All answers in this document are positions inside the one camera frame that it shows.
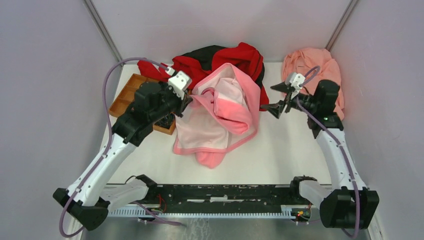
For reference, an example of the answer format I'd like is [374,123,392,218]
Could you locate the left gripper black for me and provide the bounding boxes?
[149,82,194,123]

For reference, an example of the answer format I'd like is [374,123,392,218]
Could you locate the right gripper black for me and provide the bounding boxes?
[260,81,318,120]

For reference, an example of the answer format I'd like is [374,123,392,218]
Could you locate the pink jacket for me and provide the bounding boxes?
[172,63,261,169]

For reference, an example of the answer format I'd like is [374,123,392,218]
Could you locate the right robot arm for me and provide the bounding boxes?
[262,79,380,231]

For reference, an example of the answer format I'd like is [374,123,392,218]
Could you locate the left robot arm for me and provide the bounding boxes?
[53,80,190,231]

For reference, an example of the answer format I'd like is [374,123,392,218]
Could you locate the red and black jacket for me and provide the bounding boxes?
[137,42,270,112]

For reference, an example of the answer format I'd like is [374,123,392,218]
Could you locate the rolled tie green leaves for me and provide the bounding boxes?
[155,113,175,129]

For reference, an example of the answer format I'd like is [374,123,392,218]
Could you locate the peach orange garment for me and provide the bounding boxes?
[281,47,346,121]

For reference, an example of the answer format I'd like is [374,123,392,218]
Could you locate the wooden compartment tray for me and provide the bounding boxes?
[108,73,176,135]

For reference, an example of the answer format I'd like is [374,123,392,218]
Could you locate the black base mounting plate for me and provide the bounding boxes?
[139,184,310,214]

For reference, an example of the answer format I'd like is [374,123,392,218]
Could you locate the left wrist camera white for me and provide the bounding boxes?
[165,66,192,100]

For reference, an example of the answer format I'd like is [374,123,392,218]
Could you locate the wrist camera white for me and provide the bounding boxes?
[284,72,306,91]
[165,66,192,100]

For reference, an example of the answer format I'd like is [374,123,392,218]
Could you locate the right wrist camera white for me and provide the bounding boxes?
[284,72,306,91]

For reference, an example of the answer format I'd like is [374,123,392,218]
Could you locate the aluminium rail frame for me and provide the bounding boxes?
[64,183,387,240]

